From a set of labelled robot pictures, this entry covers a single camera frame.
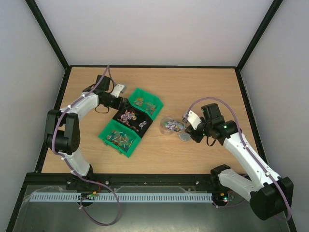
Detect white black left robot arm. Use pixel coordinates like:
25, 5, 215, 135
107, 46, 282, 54
44, 92, 128, 177

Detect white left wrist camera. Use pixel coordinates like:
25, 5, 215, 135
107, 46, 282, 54
111, 84, 127, 98

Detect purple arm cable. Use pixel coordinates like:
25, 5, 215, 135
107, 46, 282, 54
185, 97, 292, 222
52, 65, 120, 226

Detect left controller circuit board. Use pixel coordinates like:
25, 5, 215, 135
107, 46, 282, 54
77, 191, 101, 201

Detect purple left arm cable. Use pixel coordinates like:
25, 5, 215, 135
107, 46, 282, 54
52, 65, 120, 226

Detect clear plastic candy jar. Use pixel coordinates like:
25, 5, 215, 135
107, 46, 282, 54
160, 117, 176, 135

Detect silver metal scoop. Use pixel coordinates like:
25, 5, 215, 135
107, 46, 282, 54
165, 120, 186, 132

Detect silver metal jar lid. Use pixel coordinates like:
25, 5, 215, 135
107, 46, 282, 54
178, 131, 191, 142

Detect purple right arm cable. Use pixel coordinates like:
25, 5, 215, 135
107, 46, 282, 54
185, 97, 292, 222

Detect black bin with lollipops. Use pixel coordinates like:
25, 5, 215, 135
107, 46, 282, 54
113, 105, 153, 138

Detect light blue slotted cable duct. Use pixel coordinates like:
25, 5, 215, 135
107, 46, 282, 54
29, 192, 213, 203

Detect right controller circuit board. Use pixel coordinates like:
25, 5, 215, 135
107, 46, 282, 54
214, 190, 235, 202

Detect black aluminium frame rail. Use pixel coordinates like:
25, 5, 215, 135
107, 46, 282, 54
22, 173, 229, 193

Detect controller circuit board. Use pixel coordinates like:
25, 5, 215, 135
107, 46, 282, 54
77, 191, 101, 201
214, 190, 235, 202

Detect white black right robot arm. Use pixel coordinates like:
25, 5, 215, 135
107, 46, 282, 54
183, 111, 294, 221

